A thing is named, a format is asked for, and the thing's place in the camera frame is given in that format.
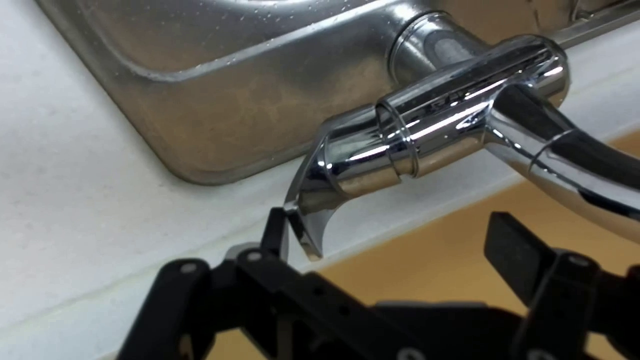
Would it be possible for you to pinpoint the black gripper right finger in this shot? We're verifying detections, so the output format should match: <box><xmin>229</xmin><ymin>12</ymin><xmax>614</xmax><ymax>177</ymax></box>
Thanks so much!
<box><xmin>482</xmin><ymin>210</ymin><xmax>640</xmax><ymax>360</ymax></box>

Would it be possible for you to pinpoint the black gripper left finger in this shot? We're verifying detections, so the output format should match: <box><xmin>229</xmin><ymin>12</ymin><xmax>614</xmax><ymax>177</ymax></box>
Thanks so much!
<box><xmin>119</xmin><ymin>206</ymin><xmax>403</xmax><ymax>360</ymax></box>

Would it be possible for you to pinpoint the chrome faucet handle lever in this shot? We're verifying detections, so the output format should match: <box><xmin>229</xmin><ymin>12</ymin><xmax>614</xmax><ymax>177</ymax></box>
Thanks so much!
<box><xmin>282</xmin><ymin>101</ymin><xmax>425</xmax><ymax>260</ymax></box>

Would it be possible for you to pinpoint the chrome faucet body with spout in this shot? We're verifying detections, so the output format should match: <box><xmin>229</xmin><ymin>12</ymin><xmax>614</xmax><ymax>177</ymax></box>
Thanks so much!
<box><xmin>375</xmin><ymin>10</ymin><xmax>640</xmax><ymax>244</ymax></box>

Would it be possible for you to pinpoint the stainless steel sink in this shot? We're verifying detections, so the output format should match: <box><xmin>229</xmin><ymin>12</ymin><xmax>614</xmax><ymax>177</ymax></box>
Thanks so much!
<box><xmin>35</xmin><ymin>0</ymin><xmax>640</xmax><ymax>186</ymax></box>

